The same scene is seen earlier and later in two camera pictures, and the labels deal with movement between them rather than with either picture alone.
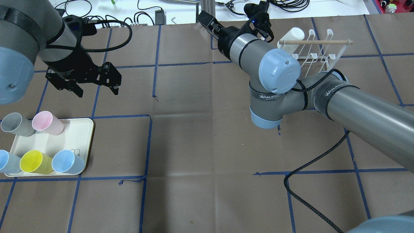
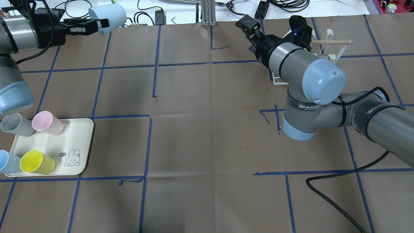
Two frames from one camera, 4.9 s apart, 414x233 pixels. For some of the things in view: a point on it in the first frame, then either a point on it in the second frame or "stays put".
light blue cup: [66, 161] to [115, 13]
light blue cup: [9, 163] stays put
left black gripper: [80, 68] to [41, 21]
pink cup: [44, 121] stays put
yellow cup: [33, 161] stays put
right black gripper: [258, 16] to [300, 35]
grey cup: [14, 123] stays put
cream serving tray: [76, 137] stays put
